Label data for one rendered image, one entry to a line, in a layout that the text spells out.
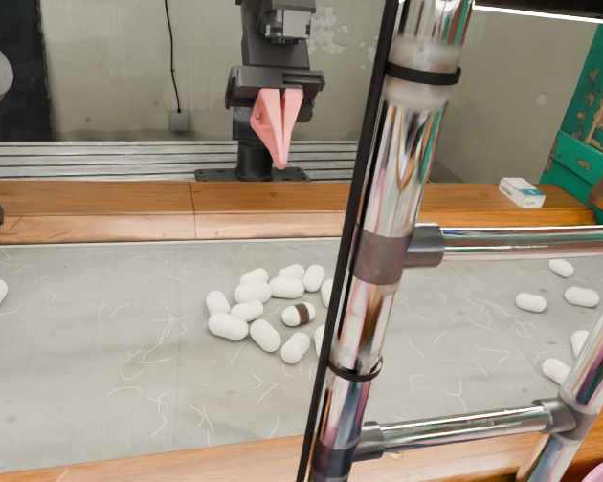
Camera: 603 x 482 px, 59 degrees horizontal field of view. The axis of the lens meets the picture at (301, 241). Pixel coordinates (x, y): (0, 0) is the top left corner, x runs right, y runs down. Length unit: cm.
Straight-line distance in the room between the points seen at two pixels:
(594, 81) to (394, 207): 75
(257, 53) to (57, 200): 28
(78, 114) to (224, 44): 70
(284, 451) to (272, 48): 40
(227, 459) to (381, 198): 23
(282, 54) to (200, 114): 201
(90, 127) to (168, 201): 192
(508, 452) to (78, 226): 48
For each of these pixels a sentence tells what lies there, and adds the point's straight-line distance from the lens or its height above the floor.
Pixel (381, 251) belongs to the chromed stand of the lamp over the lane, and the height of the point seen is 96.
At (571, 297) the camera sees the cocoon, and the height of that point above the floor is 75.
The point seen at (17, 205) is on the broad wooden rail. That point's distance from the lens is 67.
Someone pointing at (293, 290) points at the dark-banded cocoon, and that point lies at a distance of 54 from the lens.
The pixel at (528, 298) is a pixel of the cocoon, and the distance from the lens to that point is 62.
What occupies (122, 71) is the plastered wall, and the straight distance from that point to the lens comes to 250.
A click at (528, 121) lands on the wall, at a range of 214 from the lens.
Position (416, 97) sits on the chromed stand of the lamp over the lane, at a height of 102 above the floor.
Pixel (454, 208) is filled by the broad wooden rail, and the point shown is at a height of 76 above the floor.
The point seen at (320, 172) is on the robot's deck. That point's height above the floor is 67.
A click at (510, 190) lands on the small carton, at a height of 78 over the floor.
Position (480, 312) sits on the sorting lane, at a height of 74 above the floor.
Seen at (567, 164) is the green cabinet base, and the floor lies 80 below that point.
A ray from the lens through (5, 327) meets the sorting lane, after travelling 53.
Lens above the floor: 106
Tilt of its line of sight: 30 degrees down
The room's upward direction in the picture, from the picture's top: 8 degrees clockwise
